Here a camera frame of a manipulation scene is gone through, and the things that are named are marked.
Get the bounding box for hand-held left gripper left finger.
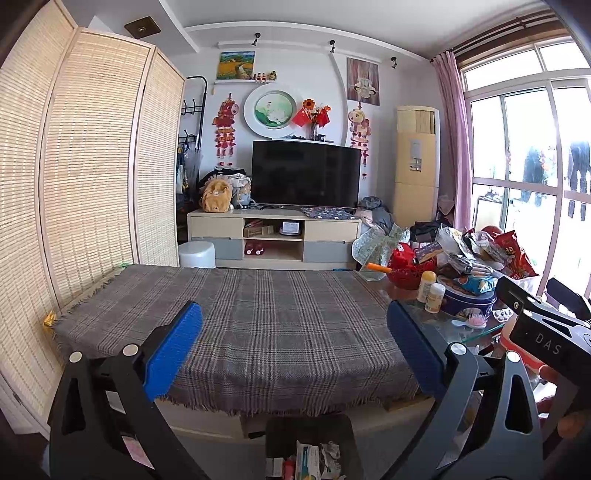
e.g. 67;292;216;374
48;301;208;480

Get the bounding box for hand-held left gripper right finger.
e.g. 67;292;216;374
383;300;543;480

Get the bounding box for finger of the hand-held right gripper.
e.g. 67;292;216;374
496;276;591;332
545;278;591;321

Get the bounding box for black trash bin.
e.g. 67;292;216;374
265;414;354;480

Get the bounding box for white printed paper bag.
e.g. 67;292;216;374
295;440;324;480

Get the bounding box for person's right hand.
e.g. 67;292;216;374
558;411;591;439

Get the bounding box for red snack bag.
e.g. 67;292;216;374
489;228;540;278

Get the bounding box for red plastic stool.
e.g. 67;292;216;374
501;318;559;416

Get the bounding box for blue round tin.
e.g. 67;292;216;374
436;274;498;318

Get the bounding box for pile of clear plastic packets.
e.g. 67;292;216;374
436;226;504;278

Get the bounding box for white bottle yellow cap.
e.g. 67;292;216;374
417;271;437;303

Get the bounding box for red plastic basket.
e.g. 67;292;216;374
387;242;437;291

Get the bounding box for dark flat box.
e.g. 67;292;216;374
414;241;444;264

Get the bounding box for white plastic stool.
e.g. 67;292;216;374
178;240;217;269

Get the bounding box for grey plaid blanket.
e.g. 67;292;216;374
51;264;423;418

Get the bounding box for green floral gift bag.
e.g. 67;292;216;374
352;224;411;282

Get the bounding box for hanging dark clothes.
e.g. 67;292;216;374
568;142;591;220
524;147;559;206

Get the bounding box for beige grey television stand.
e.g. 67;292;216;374
187;208;363;271

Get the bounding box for pile of grey clothes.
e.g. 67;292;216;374
358;196;395;232

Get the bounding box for yellow plush toy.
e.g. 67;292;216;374
199;179;232;213

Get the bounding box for dark patterned cloth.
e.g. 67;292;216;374
300;207;356;220

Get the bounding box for beige standing air conditioner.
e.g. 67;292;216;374
394;106;440;227

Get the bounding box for pink curtain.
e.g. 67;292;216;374
431;51;472;232

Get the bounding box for large window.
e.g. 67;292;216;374
462;34;591;296

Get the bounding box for pile of mixed clothes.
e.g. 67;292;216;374
203;167;252;208

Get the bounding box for woven folding screen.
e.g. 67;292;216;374
0;0;185;435

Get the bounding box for black television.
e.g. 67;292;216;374
252;140;362;209

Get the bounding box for black coat rack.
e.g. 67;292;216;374
178;75;206;204

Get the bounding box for red hanging doll decoration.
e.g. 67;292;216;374
348;108;371;167

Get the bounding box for red hanging horse decoration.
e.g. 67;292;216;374
212;92;240;160

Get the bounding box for vase with flowers and flags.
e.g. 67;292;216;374
292;98;332;140

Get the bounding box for landscape painting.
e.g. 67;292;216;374
217;51;256;80

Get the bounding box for brown square ceiling fixture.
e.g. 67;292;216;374
124;16;161;38

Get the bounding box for round white wall plate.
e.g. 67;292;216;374
243;84;301;138

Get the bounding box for brown framed wall picture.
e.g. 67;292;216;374
346;58;380;107

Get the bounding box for wall shelf with figurines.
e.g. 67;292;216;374
213;71;278;86

